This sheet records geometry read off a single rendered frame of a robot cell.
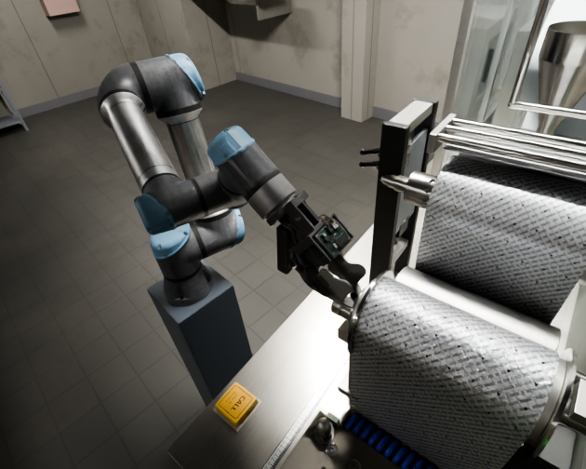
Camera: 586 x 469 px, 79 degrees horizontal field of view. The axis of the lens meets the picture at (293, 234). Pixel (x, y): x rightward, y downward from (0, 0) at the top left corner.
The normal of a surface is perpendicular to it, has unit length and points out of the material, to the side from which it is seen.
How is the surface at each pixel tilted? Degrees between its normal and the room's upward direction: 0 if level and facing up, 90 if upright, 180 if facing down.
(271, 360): 0
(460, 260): 92
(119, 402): 0
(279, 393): 0
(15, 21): 90
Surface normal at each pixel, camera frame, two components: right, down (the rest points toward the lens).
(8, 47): 0.69, 0.42
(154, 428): -0.07, -0.77
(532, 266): -0.61, 0.57
